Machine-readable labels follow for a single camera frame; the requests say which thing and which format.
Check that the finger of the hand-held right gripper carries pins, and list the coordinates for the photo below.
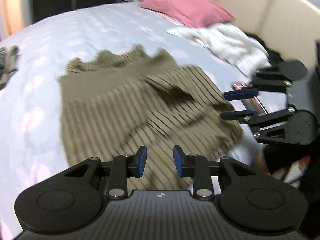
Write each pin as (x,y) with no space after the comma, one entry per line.
(240,115)
(240,94)

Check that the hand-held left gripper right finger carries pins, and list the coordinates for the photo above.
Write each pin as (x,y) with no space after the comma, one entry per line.
(178,161)

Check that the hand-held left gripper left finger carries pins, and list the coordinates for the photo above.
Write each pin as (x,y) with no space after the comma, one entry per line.
(141,161)

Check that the olive striped shirt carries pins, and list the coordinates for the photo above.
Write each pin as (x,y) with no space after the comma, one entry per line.
(120,110)

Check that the white textured blanket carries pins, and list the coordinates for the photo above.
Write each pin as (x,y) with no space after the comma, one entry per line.
(232,45)

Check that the black bag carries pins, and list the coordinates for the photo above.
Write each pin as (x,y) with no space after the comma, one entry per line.
(262,43)

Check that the cream padded headboard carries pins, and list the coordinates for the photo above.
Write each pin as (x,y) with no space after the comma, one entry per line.
(275,7)

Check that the pink pillow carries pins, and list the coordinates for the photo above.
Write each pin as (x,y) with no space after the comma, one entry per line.
(190,8)

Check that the light blue dotted bed sheet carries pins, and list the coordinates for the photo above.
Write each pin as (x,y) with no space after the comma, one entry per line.
(45,80)

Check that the dark cloth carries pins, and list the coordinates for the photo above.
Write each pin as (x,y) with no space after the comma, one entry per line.
(8,65)

